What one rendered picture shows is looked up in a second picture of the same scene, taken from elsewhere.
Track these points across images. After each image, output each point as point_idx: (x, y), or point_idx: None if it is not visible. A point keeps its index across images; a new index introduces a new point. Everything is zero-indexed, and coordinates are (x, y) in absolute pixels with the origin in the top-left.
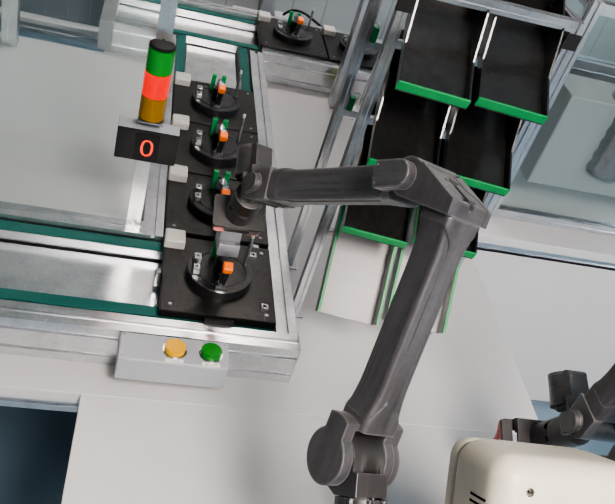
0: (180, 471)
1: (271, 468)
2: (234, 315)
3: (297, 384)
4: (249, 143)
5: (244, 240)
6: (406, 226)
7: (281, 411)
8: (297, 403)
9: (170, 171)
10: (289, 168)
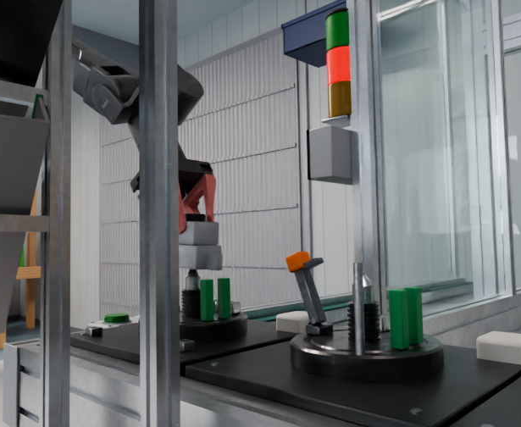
0: None
1: None
2: (125, 326)
3: None
4: (185, 71)
5: (231, 355)
6: None
7: None
8: None
9: (498, 331)
10: (102, 54)
